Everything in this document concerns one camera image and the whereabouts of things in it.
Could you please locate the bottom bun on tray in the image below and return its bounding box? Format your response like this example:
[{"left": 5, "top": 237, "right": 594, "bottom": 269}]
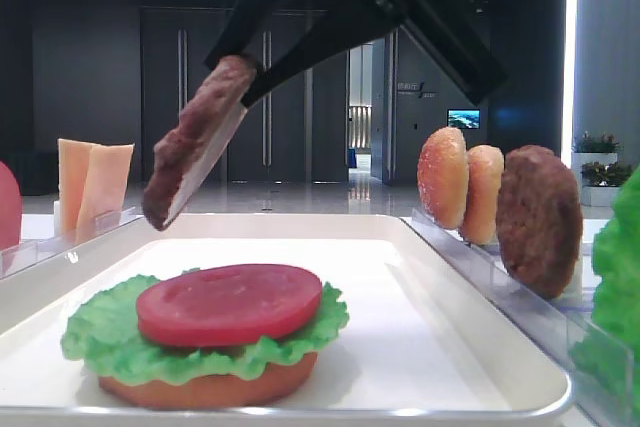
[{"left": 98, "top": 352, "right": 318, "bottom": 410}]

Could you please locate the clear right front strip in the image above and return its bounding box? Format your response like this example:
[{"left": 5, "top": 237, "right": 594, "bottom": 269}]
[{"left": 411, "top": 209, "right": 639, "bottom": 426}]

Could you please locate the orange cheese slice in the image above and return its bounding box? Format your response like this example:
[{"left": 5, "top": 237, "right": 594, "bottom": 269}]
[
  {"left": 58, "top": 138, "right": 96, "bottom": 233},
  {"left": 76, "top": 144, "right": 134, "bottom": 243}
]

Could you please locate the clear strip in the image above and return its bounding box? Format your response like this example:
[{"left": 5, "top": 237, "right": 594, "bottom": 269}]
[
  {"left": 411, "top": 209, "right": 639, "bottom": 426},
  {"left": 1, "top": 207, "right": 140, "bottom": 279}
]

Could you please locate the bun slice outer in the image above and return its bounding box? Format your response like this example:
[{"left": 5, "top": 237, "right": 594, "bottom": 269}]
[{"left": 458, "top": 145, "right": 504, "bottom": 245}]

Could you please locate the lettuce leaf on tray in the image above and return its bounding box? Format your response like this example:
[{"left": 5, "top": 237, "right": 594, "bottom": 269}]
[{"left": 60, "top": 275, "right": 349, "bottom": 386}]

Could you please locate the red tomato slice standing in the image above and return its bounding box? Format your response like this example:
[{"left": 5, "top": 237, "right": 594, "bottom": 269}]
[{"left": 0, "top": 163, "right": 23, "bottom": 250}]

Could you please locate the clear left front strip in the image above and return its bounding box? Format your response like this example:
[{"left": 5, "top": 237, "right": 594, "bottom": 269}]
[{"left": 1, "top": 207, "right": 140, "bottom": 279}]

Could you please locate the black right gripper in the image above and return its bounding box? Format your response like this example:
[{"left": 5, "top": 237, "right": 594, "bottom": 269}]
[{"left": 205, "top": 0, "right": 506, "bottom": 106}]

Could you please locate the green lettuce leaf standing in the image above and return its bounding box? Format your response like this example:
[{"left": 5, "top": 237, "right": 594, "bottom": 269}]
[{"left": 572, "top": 172, "right": 639, "bottom": 415}]

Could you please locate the bun slice near tray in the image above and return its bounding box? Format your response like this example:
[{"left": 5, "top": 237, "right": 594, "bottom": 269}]
[{"left": 417, "top": 127, "right": 469, "bottom": 230}]

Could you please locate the wall screen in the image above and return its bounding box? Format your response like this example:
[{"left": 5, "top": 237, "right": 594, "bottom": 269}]
[{"left": 447, "top": 109, "right": 481, "bottom": 130}]

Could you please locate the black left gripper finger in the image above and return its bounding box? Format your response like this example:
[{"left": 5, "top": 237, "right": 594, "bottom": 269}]
[{"left": 163, "top": 54, "right": 261, "bottom": 228}]

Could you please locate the brown meat patty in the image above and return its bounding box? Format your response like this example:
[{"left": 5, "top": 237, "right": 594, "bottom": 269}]
[
  {"left": 496, "top": 145, "right": 583, "bottom": 299},
  {"left": 142, "top": 54, "right": 257, "bottom": 233}
]

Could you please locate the tomato slice on tray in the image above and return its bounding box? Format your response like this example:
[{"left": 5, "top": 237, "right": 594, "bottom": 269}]
[{"left": 136, "top": 264, "right": 323, "bottom": 347}]

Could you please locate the white metal tray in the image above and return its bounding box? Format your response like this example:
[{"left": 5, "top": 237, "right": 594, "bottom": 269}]
[{"left": 1, "top": 214, "right": 574, "bottom": 426}]

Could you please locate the orange cheese slice outer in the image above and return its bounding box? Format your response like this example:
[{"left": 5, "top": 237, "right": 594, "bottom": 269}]
[{"left": 58, "top": 138, "right": 96, "bottom": 233}]

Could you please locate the orange cheese slice inner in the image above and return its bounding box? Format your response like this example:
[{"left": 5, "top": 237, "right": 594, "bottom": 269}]
[{"left": 76, "top": 144, "right": 134, "bottom": 243}]

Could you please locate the potted plants planter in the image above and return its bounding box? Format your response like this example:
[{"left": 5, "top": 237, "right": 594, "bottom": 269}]
[{"left": 572, "top": 132, "right": 632, "bottom": 207}]

